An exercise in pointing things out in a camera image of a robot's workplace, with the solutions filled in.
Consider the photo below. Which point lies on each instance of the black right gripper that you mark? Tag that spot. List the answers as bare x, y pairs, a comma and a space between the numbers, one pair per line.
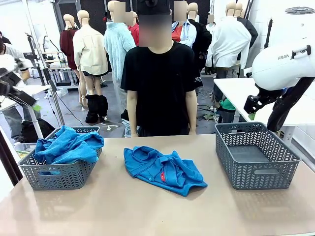
270, 96

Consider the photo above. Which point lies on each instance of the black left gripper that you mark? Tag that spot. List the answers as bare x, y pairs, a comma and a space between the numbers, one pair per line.
7, 89

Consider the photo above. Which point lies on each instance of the light blue terry garment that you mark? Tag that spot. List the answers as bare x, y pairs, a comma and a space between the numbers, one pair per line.
71, 145

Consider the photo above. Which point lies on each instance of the person's right forearm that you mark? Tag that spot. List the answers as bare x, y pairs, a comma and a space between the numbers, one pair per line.
133, 118

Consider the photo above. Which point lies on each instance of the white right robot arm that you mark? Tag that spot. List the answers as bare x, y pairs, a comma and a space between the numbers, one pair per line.
275, 68

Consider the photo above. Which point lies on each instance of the person's left forearm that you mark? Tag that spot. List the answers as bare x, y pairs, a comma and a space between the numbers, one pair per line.
192, 118

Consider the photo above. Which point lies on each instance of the person's left hand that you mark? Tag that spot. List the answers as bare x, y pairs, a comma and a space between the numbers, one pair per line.
192, 131

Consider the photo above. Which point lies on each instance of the person's right hand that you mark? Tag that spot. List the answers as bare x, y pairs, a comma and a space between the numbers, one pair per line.
134, 133

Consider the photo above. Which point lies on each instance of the white table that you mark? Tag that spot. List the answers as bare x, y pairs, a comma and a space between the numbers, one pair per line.
37, 89
233, 93

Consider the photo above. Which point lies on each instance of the person in gray shirt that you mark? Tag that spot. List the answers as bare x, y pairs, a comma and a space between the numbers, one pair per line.
13, 120

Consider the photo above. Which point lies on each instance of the chrome light stand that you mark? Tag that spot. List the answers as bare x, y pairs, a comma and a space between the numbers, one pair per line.
59, 110

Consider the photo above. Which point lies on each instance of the green bag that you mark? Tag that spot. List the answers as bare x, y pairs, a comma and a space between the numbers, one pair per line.
227, 105

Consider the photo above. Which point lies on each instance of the black bin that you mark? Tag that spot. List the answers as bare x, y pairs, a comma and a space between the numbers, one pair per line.
227, 116

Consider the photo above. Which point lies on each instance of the black monitor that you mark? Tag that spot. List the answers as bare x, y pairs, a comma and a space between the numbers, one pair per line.
30, 57

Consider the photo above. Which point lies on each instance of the clear plastic storage box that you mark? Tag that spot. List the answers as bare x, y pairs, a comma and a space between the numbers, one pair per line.
21, 147

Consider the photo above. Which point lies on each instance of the gray trousers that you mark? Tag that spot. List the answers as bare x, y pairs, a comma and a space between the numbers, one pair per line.
221, 78

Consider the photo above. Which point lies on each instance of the thick black folded tripod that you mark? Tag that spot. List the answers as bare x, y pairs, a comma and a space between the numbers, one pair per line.
8, 159

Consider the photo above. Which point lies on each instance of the gray plastic lattice basket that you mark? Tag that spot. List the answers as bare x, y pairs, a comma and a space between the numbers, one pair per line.
66, 177
258, 177

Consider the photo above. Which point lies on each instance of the black trousers at mannequin feet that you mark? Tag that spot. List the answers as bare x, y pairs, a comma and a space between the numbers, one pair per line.
97, 108

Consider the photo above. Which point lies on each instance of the person in black clothes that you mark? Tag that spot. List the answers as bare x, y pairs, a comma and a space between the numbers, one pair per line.
3, 39

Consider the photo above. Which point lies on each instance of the dark red top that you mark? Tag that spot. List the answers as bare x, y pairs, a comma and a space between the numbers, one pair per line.
67, 44

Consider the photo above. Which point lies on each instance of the dark shorts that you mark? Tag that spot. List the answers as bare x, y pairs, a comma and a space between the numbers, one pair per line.
93, 73

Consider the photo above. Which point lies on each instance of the slim black light stand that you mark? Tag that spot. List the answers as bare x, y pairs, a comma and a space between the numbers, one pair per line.
268, 37

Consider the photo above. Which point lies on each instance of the white shirt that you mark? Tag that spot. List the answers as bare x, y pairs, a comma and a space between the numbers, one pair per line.
229, 41

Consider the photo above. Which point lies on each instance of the cream jacket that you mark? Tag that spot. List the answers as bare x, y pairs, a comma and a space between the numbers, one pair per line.
88, 49

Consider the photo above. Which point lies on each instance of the black top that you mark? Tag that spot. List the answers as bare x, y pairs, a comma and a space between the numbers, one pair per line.
251, 30

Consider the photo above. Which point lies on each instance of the black jacket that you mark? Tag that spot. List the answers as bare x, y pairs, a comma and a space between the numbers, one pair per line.
204, 39

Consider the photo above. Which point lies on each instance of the beige mannequin in red top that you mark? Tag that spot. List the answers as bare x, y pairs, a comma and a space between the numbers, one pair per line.
68, 19

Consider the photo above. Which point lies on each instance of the black trousers over jeans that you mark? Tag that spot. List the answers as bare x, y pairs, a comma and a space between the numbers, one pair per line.
125, 115

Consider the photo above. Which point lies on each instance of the blue jeans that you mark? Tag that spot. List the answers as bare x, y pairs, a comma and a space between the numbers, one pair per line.
126, 129

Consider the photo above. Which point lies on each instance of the beige mannequin in black top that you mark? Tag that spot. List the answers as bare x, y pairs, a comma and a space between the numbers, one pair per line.
240, 11

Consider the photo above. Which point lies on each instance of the beige mannequin in cream jacket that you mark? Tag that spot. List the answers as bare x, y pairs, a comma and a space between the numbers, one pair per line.
83, 16

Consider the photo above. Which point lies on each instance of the person in black t-shirt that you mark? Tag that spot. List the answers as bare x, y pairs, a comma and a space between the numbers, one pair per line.
160, 86

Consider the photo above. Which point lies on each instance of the pale blue fleece pullover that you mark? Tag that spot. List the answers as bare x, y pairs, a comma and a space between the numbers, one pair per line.
115, 44

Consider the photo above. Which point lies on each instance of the pale blue open shirt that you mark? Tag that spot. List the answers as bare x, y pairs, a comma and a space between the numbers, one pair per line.
189, 33

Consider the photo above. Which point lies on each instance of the beige mannequin in white shirt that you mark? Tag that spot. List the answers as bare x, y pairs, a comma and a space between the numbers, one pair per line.
230, 8

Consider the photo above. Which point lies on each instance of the dark blue polo shirt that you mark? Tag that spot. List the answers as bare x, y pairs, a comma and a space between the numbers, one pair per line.
147, 164

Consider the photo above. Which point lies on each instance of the beige mannequin in fleece pullover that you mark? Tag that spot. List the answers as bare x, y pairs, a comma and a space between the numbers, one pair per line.
110, 7

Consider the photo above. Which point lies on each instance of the red shirt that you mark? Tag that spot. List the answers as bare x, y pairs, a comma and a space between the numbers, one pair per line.
135, 32

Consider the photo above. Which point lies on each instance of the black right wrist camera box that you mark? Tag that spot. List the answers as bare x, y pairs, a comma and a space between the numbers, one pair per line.
251, 103

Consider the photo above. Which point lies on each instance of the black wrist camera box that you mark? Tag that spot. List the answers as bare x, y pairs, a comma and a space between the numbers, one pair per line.
251, 103
9, 77

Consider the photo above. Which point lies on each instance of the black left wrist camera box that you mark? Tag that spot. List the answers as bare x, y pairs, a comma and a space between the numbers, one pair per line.
9, 77

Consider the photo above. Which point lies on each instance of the mannequin base plate with knob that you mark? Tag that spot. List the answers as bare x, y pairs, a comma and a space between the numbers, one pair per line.
112, 124

